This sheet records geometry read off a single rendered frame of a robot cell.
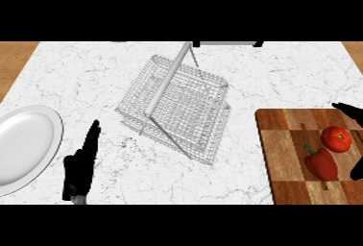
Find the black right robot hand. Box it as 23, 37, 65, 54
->
330, 102, 363, 181

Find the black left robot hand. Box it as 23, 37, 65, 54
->
60, 119, 101, 202

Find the red tomato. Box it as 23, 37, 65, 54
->
320, 125, 354, 154

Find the brown wooden cutting board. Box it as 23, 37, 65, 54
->
253, 108, 363, 206

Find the white oval plate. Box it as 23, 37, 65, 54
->
0, 105, 65, 197

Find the red bell pepper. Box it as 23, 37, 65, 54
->
302, 145, 341, 183

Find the silver tiered wire basket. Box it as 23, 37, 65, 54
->
115, 41, 233, 166

